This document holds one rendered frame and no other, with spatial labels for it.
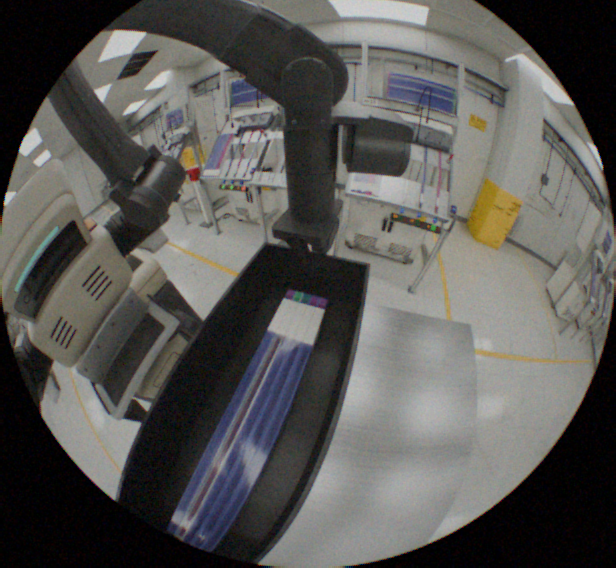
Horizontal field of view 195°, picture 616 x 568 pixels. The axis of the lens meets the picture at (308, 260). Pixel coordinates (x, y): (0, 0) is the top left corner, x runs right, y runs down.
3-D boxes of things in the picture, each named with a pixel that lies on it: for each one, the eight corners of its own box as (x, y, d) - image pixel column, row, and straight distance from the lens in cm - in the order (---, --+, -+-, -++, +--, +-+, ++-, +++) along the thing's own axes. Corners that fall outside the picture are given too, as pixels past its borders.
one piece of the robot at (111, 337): (127, 393, 64) (65, 360, 52) (175, 320, 60) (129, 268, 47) (162, 433, 54) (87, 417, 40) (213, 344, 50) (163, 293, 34)
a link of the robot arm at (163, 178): (138, 187, 42) (124, 209, 40) (144, 150, 34) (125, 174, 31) (176, 206, 41) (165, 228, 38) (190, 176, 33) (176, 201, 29)
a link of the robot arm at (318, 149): (286, 115, 23) (276, 114, 18) (347, 116, 23) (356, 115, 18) (289, 170, 24) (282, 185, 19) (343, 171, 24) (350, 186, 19)
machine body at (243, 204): (279, 232, 206) (273, 179, 179) (234, 221, 247) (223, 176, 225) (303, 208, 255) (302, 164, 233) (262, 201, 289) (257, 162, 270)
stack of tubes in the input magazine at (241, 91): (273, 97, 186) (272, 70, 191) (231, 105, 218) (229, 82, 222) (280, 98, 196) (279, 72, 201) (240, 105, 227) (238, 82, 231)
